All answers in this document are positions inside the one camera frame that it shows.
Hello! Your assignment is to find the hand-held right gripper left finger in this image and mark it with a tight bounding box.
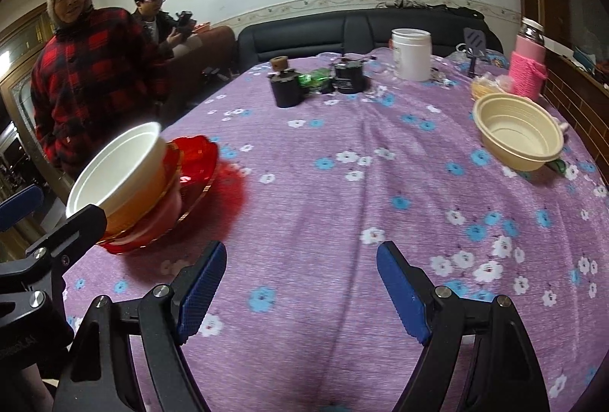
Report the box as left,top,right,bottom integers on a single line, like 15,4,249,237
52,241,228,412

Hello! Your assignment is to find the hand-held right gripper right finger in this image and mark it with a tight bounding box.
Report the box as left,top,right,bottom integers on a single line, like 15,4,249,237
376,241,553,412

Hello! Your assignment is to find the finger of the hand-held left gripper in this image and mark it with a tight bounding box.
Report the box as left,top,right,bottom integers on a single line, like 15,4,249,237
26,204,108,272
0,184,45,232

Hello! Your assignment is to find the white bowl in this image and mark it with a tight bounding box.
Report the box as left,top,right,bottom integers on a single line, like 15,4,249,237
65,121,167,236

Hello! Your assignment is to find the large red plate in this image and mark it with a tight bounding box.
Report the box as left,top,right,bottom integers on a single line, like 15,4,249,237
97,160,248,257

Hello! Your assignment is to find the small red plate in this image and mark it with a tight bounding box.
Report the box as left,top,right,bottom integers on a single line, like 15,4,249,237
162,135,222,203

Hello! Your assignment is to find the cream plastic bowl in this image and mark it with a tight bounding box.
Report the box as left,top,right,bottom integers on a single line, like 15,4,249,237
472,93,564,172

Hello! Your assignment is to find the person's left forearm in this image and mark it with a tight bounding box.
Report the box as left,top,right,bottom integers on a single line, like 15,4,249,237
0,357,60,412

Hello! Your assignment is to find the purple floral tablecloth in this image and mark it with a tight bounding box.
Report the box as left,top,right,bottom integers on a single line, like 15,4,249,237
59,48,609,412

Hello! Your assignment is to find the black cylinder with wooden cap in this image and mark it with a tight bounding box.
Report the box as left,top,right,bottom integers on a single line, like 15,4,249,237
270,55,305,109

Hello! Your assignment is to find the yellow snack bag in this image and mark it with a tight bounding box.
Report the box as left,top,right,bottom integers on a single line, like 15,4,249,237
471,74,515,101

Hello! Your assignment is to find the green packet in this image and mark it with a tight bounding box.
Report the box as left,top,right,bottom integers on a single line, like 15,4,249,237
299,68,336,95

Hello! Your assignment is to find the brown sofa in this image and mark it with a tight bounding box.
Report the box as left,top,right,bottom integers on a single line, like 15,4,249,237
169,26,237,108

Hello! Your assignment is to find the black device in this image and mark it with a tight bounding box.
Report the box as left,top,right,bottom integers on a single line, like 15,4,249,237
174,11,197,37

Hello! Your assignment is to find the white plastic jar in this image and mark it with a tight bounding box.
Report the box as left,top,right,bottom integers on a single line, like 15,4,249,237
391,28,433,82

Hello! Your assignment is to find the pink knit-sleeved bottle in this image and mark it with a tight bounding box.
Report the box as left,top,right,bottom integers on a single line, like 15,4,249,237
510,17,548,101

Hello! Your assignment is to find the black spatula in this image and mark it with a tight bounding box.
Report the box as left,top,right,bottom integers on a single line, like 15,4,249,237
462,26,488,77

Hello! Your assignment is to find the black leather sofa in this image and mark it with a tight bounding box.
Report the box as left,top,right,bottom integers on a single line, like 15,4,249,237
237,5,504,72

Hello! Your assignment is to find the dark wooden furniture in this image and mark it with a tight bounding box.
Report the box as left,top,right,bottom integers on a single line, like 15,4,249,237
542,45,609,127

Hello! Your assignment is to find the dark cloth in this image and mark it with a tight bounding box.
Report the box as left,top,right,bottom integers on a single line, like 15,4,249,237
376,0,486,19

